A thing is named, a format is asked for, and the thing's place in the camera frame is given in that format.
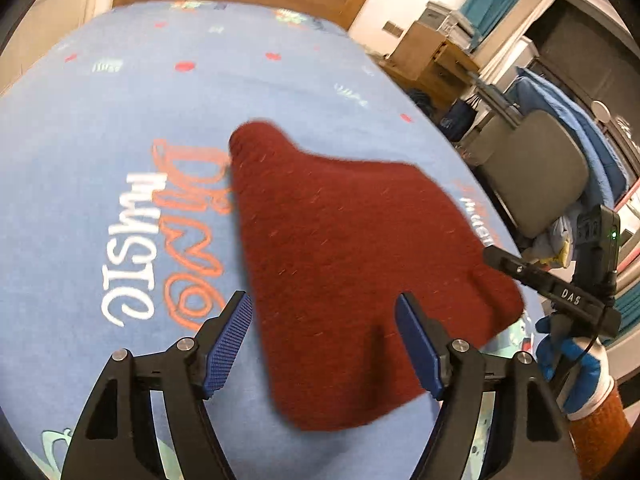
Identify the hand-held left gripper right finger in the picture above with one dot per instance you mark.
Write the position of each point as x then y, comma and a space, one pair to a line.
417, 345

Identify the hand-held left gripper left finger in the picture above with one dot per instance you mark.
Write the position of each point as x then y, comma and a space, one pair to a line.
225, 350

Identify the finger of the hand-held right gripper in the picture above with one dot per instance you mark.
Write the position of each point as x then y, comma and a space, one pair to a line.
545, 285

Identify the dark red knitted sweater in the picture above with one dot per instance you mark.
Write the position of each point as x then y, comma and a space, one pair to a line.
350, 260

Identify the person's right forearm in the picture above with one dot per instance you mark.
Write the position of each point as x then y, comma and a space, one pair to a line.
600, 440

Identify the person's right hand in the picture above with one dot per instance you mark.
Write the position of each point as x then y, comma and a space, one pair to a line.
575, 365

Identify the light cloth bundle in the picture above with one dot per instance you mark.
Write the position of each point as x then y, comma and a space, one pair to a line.
552, 242

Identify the grey chair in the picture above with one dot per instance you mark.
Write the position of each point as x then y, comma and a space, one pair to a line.
540, 170

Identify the blue cloth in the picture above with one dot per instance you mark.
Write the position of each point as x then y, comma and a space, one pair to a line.
585, 125

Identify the dark blue bag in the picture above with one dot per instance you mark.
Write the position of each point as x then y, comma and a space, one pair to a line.
457, 120

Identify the blue dinosaur print bed sheet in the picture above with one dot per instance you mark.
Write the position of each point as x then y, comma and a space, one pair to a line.
100, 160

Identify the wooden nightstand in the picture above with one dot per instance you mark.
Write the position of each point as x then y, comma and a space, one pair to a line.
425, 60

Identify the grey storage boxes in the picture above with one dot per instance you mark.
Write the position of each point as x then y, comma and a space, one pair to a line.
445, 20

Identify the wall socket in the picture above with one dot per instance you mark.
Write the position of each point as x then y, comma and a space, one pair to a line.
392, 28

